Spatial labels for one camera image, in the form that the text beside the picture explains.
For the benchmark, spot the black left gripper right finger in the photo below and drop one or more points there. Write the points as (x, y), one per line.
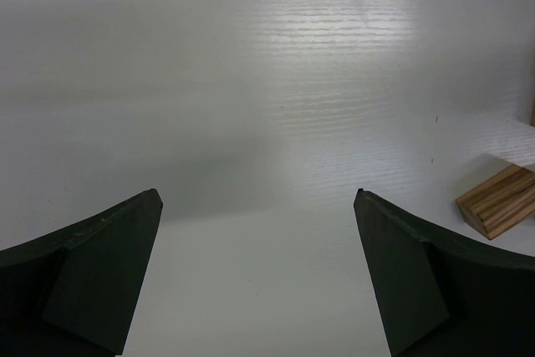
(440, 293)

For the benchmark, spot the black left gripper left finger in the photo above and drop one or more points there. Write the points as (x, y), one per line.
(73, 292)

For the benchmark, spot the striped light wood block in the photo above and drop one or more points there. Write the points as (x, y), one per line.
(500, 203)

